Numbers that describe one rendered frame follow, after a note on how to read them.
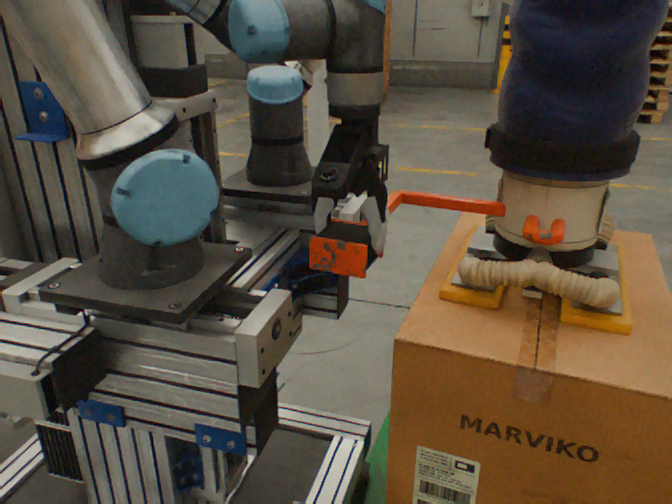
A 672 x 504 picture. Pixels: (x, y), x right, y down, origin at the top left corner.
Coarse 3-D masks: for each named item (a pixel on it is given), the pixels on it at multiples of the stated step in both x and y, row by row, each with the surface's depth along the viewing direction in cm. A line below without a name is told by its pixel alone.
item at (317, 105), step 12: (324, 72) 385; (324, 84) 387; (312, 96) 390; (324, 96) 391; (312, 108) 394; (324, 108) 394; (312, 120) 397; (324, 120) 398; (312, 132) 401; (324, 132) 401; (312, 144) 405; (324, 144) 405; (312, 156) 409
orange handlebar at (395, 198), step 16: (400, 192) 102; (416, 192) 102; (448, 208) 100; (464, 208) 98; (480, 208) 97; (496, 208) 96; (528, 224) 88; (560, 224) 88; (528, 240) 86; (544, 240) 84; (560, 240) 85
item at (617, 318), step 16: (576, 272) 99; (592, 272) 93; (624, 272) 100; (624, 288) 94; (576, 304) 88; (624, 304) 89; (560, 320) 87; (576, 320) 86; (592, 320) 85; (608, 320) 85; (624, 320) 85
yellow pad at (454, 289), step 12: (480, 228) 117; (492, 228) 110; (468, 240) 113; (456, 264) 102; (456, 276) 97; (444, 288) 94; (456, 288) 94; (468, 288) 94; (480, 288) 93; (492, 288) 93; (504, 288) 95; (444, 300) 94; (456, 300) 93; (468, 300) 92; (480, 300) 91; (492, 300) 91
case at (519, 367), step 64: (448, 256) 110; (640, 256) 110; (448, 320) 88; (512, 320) 88; (640, 320) 88; (448, 384) 83; (512, 384) 79; (576, 384) 76; (640, 384) 74; (448, 448) 88; (512, 448) 84; (576, 448) 80; (640, 448) 76
